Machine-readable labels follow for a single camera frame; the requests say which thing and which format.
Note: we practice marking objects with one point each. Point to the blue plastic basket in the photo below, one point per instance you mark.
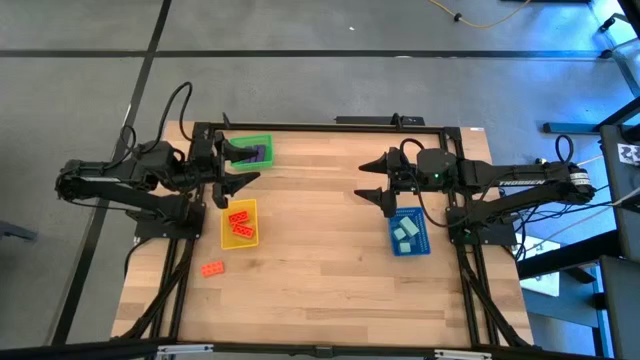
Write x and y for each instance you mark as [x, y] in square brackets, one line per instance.
[424, 242]

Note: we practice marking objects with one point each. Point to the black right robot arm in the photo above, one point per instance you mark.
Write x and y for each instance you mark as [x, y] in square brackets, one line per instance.
[525, 182]

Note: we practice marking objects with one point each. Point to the large teal toy brick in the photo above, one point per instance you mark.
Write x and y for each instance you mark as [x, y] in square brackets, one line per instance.
[409, 226]

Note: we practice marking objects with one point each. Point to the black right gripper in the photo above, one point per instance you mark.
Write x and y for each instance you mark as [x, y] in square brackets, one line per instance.
[402, 172]

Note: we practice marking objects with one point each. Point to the black and white tag marker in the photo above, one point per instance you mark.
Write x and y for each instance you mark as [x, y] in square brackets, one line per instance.
[630, 154]

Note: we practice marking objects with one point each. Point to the small table-edge camera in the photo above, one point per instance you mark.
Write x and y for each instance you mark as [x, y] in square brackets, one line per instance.
[324, 351]

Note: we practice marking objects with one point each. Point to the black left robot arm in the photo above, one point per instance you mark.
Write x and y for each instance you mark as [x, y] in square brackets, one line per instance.
[125, 192]

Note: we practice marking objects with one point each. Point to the black side table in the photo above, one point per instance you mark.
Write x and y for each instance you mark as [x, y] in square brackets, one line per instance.
[625, 200]

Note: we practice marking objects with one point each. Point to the yellow plastic basket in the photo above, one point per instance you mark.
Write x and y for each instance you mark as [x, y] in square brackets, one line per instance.
[247, 242]

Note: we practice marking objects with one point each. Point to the green plastic basket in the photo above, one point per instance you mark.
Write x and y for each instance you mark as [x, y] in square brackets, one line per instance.
[250, 166]

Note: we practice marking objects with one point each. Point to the black aluminium table frame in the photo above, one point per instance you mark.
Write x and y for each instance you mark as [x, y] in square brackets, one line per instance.
[325, 128]

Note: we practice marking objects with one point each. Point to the black flat bar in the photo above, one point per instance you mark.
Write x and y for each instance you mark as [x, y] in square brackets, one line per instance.
[370, 120]

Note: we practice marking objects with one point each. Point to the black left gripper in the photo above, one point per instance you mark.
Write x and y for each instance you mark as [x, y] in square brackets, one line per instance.
[205, 165]

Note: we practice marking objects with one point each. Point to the orange toy brick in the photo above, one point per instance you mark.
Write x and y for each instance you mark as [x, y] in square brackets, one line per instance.
[243, 230]
[238, 217]
[212, 269]

